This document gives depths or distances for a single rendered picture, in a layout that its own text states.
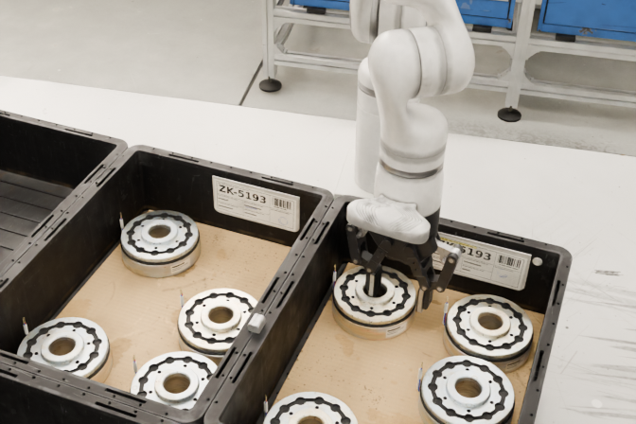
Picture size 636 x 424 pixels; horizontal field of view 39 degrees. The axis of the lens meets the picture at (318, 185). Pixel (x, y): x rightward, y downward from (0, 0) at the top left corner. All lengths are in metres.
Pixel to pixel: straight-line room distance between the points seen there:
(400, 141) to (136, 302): 0.42
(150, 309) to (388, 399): 0.32
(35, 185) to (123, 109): 0.43
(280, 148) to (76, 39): 2.04
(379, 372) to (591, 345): 0.38
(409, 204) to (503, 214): 0.58
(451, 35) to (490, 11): 2.05
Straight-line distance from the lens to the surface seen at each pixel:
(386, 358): 1.09
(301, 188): 1.16
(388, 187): 0.96
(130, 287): 1.19
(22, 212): 1.34
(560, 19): 2.95
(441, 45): 0.89
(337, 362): 1.08
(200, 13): 3.71
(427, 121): 0.93
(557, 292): 1.08
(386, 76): 0.88
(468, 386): 1.04
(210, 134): 1.68
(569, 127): 3.11
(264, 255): 1.21
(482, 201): 1.55
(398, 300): 1.11
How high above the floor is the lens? 1.63
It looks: 37 degrees down
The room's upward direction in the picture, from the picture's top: 1 degrees clockwise
